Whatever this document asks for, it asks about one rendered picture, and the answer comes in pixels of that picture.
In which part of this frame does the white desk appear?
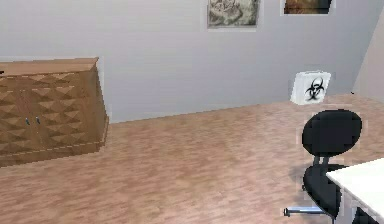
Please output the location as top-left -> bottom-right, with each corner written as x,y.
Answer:
325,157 -> 384,224

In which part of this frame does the brown wooden patterned cupboard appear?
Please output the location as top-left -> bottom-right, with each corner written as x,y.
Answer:
0,57 -> 110,168

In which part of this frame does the black office chair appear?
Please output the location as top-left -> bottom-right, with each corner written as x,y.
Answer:
283,109 -> 364,224

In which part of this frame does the white bin with black symbol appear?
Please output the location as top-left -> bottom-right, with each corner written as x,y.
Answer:
289,70 -> 332,106

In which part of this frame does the grey framed wall picture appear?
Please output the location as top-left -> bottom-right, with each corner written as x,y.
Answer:
206,0 -> 262,31

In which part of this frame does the brown dark framed wall picture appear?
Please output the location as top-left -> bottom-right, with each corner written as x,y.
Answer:
282,0 -> 335,16

